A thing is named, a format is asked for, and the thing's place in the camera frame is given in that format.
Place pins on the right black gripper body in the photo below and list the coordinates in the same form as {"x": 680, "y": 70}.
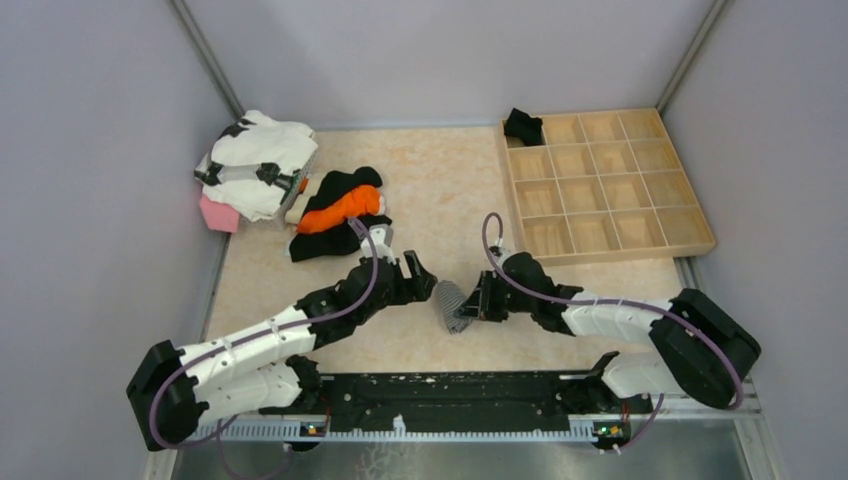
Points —
{"x": 498, "y": 298}

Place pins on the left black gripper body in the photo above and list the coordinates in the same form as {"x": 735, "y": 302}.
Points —
{"x": 400, "y": 290}

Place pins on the grey striped underwear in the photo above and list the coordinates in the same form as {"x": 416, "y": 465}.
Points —
{"x": 450, "y": 299}

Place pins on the orange underwear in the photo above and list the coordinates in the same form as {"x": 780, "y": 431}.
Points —
{"x": 360, "y": 201}

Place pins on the wooden compartment tray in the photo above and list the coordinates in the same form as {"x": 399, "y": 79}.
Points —
{"x": 605, "y": 186}

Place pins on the black boxer underwear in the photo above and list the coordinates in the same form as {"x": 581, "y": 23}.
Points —
{"x": 524, "y": 127}

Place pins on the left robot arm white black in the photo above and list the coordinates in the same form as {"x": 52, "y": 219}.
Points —
{"x": 175, "y": 390}

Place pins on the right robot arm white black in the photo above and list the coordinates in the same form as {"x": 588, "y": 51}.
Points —
{"x": 692, "y": 346}

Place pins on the white perforated basket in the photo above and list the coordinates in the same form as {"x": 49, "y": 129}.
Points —
{"x": 277, "y": 222}

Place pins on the pink cloth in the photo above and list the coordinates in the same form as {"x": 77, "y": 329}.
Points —
{"x": 218, "y": 216}

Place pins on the white black clothes pile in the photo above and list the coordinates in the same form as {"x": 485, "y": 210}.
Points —
{"x": 255, "y": 163}

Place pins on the black metal base rail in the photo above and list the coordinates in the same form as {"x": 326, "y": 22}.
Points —
{"x": 468, "y": 407}

